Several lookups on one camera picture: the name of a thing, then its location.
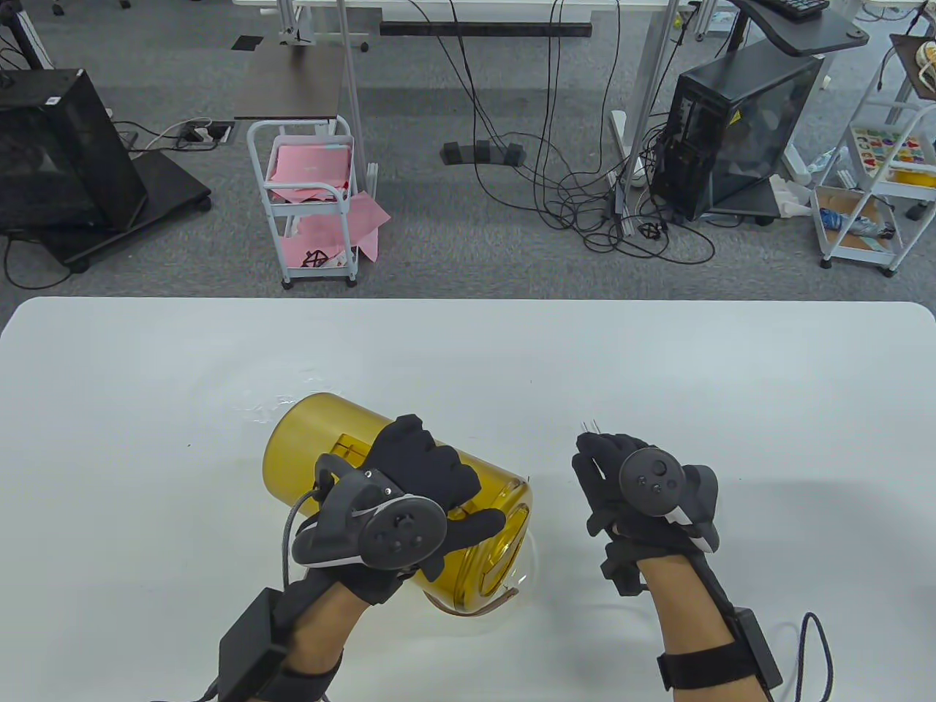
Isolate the black rolling platform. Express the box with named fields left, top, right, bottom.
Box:
left=0, top=150, right=213, bottom=273

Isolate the right forearm sensor box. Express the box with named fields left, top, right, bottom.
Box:
left=729, top=607, right=784, bottom=692

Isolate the black forearm strap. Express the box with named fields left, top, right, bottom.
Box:
left=256, top=651, right=344, bottom=702
left=656, top=642, right=743, bottom=692

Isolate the glass teapot with brown handle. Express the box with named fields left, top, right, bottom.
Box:
left=423, top=530, right=546, bottom=622

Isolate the white rolling cart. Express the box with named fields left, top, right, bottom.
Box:
left=246, top=116, right=361, bottom=290

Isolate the black foot base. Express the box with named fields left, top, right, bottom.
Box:
left=440, top=140, right=527, bottom=166

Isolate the grey desk leg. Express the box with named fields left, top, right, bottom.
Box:
left=613, top=0, right=688, bottom=236

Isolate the yellow plastic pitcher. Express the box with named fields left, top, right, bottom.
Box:
left=263, top=393, right=532, bottom=619

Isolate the black desk top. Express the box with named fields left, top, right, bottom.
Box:
left=731, top=0, right=871, bottom=57

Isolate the loose pink sheet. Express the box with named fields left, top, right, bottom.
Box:
left=282, top=192, right=392, bottom=265

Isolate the dark grey hand controller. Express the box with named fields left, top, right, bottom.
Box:
left=291, top=453, right=448, bottom=571
left=619, top=448, right=721, bottom=553

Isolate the white shelf cart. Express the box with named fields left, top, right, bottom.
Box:
left=810, top=69, right=936, bottom=277

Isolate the person's right forearm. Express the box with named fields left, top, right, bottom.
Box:
left=642, top=554, right=765, bottom=702

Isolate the left forearm sensor box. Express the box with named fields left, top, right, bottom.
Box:
left=217, top=587, right=291, bottom=702

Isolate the black keyboard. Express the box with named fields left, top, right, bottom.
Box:
left=764, top=0, right=831, bottom=20

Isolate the grey glove cable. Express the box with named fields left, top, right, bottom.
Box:
left=280, top=488, right=322, bottom=586

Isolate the black glove cable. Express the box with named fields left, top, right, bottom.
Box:
left=775, top=612, right=832, bottom=702

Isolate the cardboard tray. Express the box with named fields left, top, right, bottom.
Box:
left=815, top=186, right=905, bottom=253

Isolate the person's left forearm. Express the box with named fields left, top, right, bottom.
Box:
left=282, top=581, right=366, bottom=702

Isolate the bundle of black cables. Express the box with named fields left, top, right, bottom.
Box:
left=406, top=0, right=717, bottom=265

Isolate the person's right hand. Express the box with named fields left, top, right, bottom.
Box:
left=573, top=431, right=716, bottom=562

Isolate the colourful puzzle board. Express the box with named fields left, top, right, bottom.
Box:
left=850, top=127, right=936, bottom=174

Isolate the stack of pink sheets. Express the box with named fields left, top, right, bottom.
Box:
left=265, top=141, right=352, bottom=205

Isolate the black floor beam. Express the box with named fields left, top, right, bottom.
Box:
left=380, top=20, right=592, bottom=38

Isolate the dark grey right hand controller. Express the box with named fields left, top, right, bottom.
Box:
left=619, top=448, right=721, bottom=553

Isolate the black right forearm strap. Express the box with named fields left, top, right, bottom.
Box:
left=656, top=642, right=743, bottom=692

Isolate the dark grey left hand controller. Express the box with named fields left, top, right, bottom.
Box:
left=291, top=453, right=448, bottom=571

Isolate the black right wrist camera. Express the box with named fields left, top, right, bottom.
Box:
left=603, top=541, right=648, bottom=595

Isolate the grey metal pole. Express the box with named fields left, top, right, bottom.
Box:
left=333, top=0, right=375, bottom=197

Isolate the black mesh computer case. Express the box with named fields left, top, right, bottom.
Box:
left=0, top=69, right=148, bottom=233

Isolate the dark brown side table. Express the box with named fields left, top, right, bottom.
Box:
left=234, top=44, right=346, bottom=122

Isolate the person's left hand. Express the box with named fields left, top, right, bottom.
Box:
left=311, top=415, right=507, bottom=606

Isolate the black glass-sided computer tower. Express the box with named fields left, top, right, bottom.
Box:
left=649, top=51, right=826, bottom=222

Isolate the black left forearm strap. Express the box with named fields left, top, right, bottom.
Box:
left=256, top=651, right=344, bottom=702

